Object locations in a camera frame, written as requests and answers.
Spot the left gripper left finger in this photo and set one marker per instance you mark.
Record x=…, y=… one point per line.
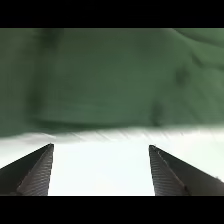
x=32, y=176

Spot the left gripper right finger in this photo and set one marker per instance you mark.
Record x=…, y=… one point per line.
x=173, y=176

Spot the green garment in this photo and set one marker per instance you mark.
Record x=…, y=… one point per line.
x=110, y=80

